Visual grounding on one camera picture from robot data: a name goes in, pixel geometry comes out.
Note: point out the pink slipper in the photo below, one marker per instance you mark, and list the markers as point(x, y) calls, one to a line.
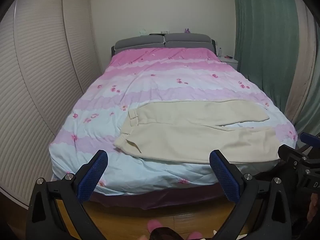
point(153, 226)
point(193, 236)

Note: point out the grey padded headboard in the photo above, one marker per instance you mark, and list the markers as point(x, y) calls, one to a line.
point(187, 40)

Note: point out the white nightstand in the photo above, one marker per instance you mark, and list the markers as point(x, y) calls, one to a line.
point(228, 61)

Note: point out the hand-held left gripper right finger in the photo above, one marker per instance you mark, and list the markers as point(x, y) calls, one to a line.
point(223, 177)

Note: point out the small purple toy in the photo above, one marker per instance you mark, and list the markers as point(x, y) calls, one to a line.
point(187, 31)

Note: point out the small red item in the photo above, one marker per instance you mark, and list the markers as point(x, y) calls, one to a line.
point(228, 56)

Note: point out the white wall fitting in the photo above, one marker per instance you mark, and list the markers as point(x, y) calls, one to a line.
point(143, 31)

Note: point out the white louvered wardrobe door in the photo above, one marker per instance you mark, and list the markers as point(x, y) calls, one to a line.
point(37, 80)
point(80, 42)

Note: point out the pink floral duvet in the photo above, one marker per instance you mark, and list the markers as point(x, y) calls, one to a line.
point(162, 85)

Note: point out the dark green curtain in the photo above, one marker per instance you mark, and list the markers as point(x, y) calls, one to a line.
point(262, 42)

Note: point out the beige curtain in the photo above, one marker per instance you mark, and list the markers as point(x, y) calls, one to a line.
point(306, 67)

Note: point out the purple bed skirt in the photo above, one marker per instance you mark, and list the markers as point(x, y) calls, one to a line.
point(140, 200)

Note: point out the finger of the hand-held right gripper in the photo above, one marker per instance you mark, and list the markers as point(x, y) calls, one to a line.
point(308, 138)
point(287, 152)

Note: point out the small white box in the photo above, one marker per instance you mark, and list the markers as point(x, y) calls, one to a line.
point(165, 32)

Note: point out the cream pants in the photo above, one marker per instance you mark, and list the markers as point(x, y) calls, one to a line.
point(187, 135)

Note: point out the flat black item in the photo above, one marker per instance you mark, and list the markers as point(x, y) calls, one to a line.
point(156, 33)

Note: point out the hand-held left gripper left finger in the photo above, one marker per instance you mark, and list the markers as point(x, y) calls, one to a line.
point(92, 177)

